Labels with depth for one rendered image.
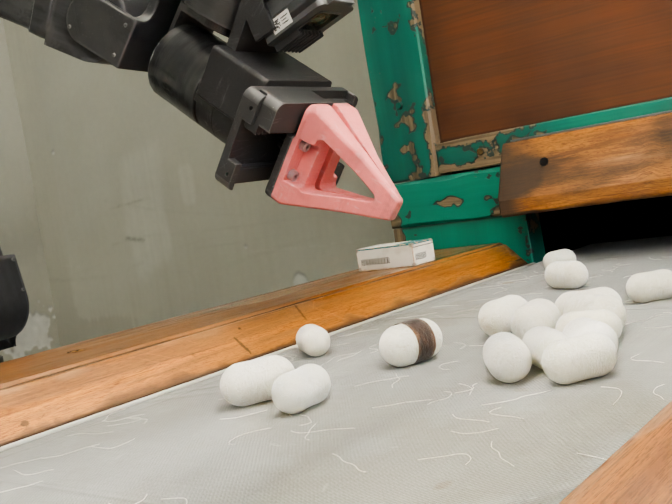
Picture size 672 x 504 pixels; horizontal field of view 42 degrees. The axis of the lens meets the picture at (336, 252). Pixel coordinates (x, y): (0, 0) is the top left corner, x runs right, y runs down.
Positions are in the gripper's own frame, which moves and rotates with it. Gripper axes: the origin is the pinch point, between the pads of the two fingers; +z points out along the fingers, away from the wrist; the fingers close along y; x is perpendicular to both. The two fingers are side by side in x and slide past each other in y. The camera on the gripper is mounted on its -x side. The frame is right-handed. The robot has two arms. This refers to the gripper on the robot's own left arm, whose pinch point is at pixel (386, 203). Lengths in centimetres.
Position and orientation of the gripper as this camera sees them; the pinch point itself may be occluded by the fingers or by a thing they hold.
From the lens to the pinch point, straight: 53.4
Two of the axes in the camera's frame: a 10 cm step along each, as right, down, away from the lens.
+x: -3.7, 8.3, 4.2
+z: 7.2, 5.4, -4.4
